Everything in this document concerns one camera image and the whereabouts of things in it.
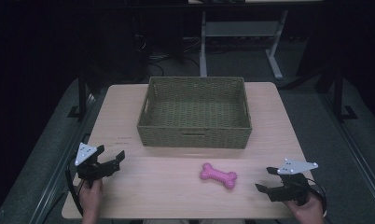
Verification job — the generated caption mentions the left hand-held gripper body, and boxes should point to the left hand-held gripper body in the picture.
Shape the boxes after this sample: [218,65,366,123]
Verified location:
[74,142,121,189]

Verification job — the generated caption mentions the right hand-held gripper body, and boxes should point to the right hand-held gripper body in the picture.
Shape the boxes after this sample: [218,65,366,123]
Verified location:
[269,157,319,207]

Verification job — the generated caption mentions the pink bone-shaped dog toy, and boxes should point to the pink bone-shaped dog toy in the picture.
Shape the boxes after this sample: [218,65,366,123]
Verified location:
[200,162,239,190]

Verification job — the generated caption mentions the green woven basket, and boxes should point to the green woven basket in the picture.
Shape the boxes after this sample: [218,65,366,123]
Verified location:
[136,76,253,150]

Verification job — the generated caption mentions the person's left hand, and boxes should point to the person's left hand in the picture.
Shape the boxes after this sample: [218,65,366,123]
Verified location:
[77,178,104,218]

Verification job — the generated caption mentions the person's right hand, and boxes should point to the person's right hand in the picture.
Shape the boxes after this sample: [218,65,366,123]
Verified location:
[283,193,328,224]

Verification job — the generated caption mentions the black metal stand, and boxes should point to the black metal stand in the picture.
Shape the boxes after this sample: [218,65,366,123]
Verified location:
[332,68,359,123]
[66,70,90,121]

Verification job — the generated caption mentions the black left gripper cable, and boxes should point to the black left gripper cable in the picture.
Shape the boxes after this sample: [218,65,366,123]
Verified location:
[64,156,86,217]

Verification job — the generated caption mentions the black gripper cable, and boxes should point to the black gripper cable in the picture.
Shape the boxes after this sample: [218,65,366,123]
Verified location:
[308,183,329,218]
[64,156,86,217]

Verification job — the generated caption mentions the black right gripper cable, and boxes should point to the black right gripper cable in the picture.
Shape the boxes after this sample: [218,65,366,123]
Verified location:
[308,183,329,218]

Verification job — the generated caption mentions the aluminium floor rail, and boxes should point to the aluminium floor rail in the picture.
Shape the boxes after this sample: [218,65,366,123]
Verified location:
[319,92,375,207]
[26,92,98,224]

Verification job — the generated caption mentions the black floor cables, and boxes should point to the black floor cables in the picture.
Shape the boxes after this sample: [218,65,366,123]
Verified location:
[134,33,202,78]

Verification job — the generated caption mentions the white metal desk frame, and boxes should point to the white metal desk frame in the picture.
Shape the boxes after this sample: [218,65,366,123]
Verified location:
[187,0,326,81]

